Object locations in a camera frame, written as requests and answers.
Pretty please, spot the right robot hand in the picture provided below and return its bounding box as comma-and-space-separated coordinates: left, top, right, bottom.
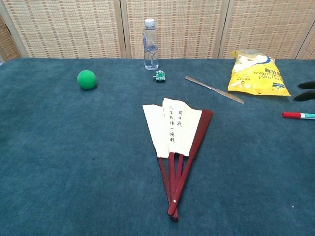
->
293, 80, 315, 102

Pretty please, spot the red-ribbed paper folding fan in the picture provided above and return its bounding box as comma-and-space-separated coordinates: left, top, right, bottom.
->
142, 97, 214, 222

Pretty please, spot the red-capped green marker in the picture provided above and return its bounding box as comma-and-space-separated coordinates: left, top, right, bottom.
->
282, 112, 315, 120

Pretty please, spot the yellow snack bag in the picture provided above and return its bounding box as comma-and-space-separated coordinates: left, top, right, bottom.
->
227, 49, 292, 97

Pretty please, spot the clear plastic water bottle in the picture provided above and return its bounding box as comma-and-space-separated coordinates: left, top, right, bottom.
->
142, 18, 159, 71

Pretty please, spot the green foam ball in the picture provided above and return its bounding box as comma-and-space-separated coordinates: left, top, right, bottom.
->
76, 70, 98, 90

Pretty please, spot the teal carpet tablecloth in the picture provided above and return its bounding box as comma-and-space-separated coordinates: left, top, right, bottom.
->
0, 58, 315, 236

